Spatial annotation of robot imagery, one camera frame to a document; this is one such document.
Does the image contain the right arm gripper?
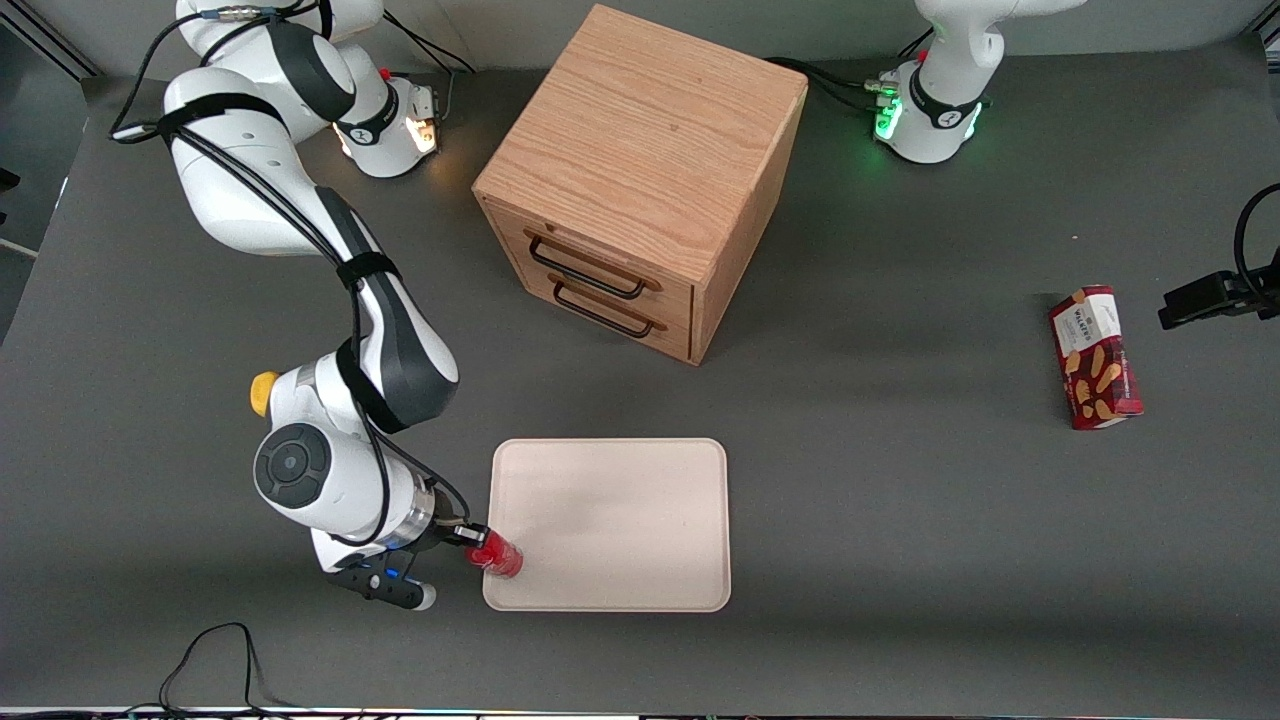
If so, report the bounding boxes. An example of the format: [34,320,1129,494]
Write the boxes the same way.
[310,520,491,612]

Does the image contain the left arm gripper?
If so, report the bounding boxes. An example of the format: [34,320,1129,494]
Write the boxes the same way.
[1158,268,1280,331]

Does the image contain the red coke bottle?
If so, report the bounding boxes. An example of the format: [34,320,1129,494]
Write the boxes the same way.
[465,530,525,579]

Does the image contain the beige plastic tray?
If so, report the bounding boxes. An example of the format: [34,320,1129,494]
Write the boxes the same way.
[482,437,732,613]

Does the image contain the red shortbread cookie box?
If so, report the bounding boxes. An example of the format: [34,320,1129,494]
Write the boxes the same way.
[1048,285,1145,431]

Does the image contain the wooden drawer cabinet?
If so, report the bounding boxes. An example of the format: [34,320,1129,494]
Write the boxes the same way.
[472,4,809,367]

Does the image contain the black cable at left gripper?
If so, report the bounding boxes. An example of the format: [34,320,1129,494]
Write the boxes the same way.
[1233,183,1280,293]

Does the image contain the wooden drawer with black handle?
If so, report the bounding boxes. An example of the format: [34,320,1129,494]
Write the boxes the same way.
[485,200,697,323]
[498,262,693,365]

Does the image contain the black cable along right arm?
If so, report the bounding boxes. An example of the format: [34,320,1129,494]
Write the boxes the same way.
[108,0,473,549]

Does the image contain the black cable loop on table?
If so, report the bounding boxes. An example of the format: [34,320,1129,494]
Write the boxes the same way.
[120,622,301,715]

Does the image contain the black cables at arm base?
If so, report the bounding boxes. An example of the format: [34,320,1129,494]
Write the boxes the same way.
[765,55,901,115]

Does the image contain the black cable behind right arm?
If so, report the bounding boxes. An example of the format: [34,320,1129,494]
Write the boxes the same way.
[383,10,477,76]

